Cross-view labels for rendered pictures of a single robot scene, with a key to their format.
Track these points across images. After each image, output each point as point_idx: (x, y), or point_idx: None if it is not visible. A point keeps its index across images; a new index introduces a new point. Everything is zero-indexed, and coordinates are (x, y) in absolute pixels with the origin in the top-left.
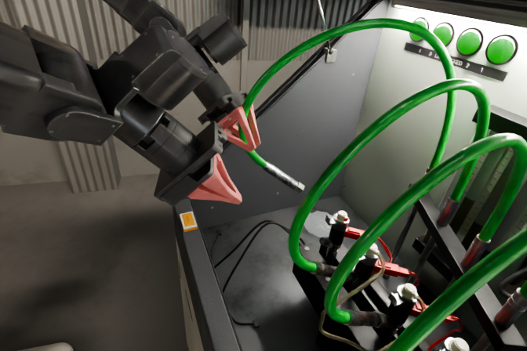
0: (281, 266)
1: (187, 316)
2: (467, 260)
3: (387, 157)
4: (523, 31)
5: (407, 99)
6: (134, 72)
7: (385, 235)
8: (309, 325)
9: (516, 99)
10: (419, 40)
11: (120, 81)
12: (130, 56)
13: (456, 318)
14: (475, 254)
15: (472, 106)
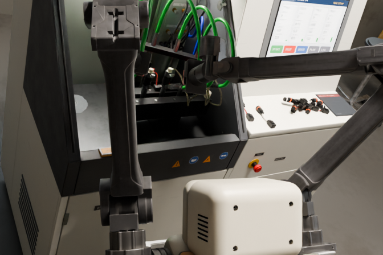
0: (108, 134)
1: (77, 239)
2: (177, 49)
3: (79, 35)
4: None
5: (195, 12)
6: (224, 52)
7: (89, 79)
8: (146, 132)
9: None
10: None
11: (223, 58)
12: (221, 49)
13: None
14: (179, 45)
15: None
